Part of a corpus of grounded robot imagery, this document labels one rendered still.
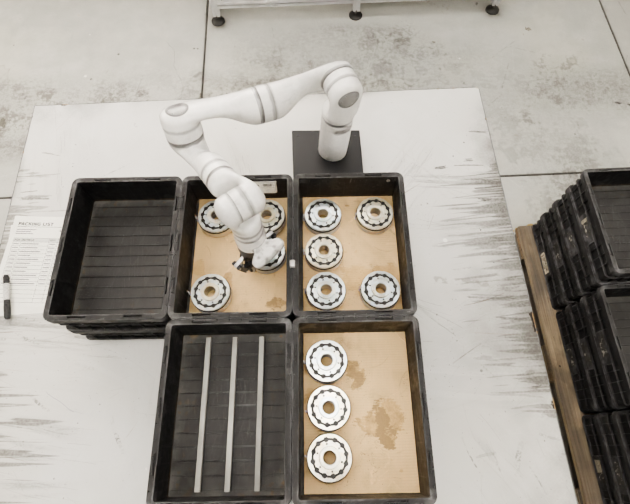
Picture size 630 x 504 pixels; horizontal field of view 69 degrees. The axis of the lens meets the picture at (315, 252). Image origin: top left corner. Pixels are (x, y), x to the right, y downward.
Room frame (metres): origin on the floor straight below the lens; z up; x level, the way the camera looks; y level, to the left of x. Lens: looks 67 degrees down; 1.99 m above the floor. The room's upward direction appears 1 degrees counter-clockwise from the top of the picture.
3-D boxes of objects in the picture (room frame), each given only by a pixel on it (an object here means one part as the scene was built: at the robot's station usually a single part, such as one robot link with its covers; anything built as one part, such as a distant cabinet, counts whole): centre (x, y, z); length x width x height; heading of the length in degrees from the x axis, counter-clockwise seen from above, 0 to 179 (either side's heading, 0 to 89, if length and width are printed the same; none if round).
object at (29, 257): (0.54, 0.85, 0.70); 0.33 x 0.23 x 0.01; 1
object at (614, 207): (0.70, -1.12, 0.37); 0.40 x 0.30 x 0.45; 1
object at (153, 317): (0.49, 0.51, 0.92); 0.40 x 0.30 x 0.02; 0
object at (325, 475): (-0.02, -0.02, 0.86); 0.10 x 0.10 x 0.01
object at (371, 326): (0.09, -0.09, 0.87); 0.40 x 0.30 x 0.11; 0
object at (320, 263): (0.49, -0.02, 0.86); 0.10 x 0.10 x 0.01
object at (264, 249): (0.45, 0.14, 1.02); 0.11 x 0.09 x 0.06; 45
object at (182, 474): (0.09, 0.21, 0.87); 0.40 x 0.30 x 0.11; 0
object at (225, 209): (0.46, 0.16, 1.12); 0.09 x 0.07 x 0.15; 122
